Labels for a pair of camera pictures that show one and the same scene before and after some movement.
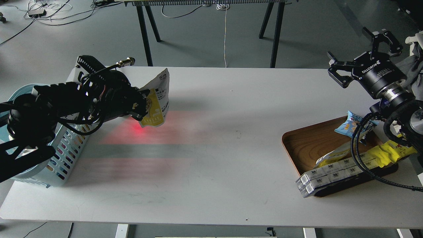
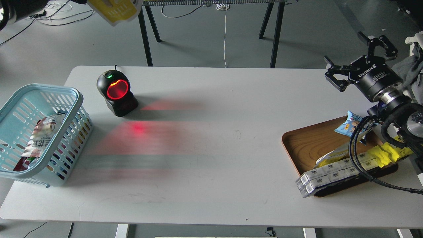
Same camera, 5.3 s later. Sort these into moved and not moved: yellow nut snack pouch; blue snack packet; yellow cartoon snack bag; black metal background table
Moved: yellow nut snack pouch
Not moved: black metal background table; yellow cartoon snack bag; blue snack packet
